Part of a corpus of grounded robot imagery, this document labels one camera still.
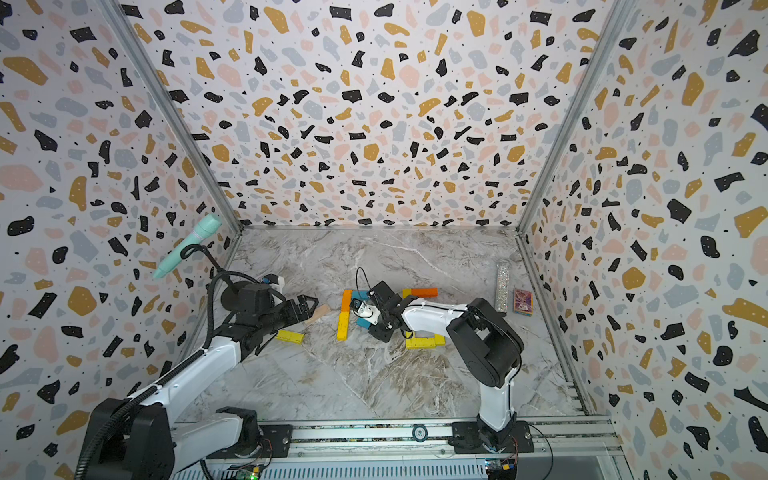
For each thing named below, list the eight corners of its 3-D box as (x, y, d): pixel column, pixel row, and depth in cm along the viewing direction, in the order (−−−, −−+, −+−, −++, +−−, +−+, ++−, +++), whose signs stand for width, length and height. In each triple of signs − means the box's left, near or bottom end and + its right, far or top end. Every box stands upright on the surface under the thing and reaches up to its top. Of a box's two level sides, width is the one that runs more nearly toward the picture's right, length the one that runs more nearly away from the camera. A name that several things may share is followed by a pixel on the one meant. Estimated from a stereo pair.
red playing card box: (514, 313, 102) (517, 308, 99) (513, 293, 107) (516, 288, 105) (531, 316, 101) (535, 311, 99) (529, 296, 106) (533, 291, 104)
